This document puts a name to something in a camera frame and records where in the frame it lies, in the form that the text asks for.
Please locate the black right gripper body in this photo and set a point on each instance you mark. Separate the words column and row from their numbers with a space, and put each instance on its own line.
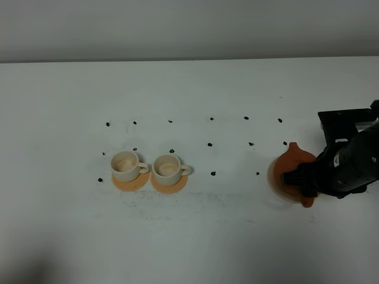
column 349, row 167

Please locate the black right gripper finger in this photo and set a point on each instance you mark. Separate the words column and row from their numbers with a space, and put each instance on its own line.
column 301, row 178

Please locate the brown clay teapot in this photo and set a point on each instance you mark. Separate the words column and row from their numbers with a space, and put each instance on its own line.
column 293, row 154

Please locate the beige teapot saucer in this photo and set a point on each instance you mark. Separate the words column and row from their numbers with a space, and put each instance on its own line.
column 276, row 190

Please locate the right white teacup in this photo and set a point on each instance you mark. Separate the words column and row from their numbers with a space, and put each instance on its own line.
column 168, row 170

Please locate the white teacup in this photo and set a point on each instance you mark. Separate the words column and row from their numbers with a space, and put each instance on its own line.
column 126, row 166
column 168, row 170

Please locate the right orange coaster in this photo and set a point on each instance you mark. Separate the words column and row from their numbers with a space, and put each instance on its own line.
column 168, row 187

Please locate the orange coaster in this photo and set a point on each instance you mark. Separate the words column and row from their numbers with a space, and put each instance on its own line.
column 133, row 185
column 168, row 187

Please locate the left orange coaster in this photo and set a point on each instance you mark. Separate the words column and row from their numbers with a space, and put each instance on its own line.
column 133, row 185

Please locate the left white teacup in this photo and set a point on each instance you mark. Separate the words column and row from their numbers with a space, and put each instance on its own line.
column 126, row 166

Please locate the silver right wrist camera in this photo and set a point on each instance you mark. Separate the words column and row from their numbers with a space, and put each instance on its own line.
column 342, row 125

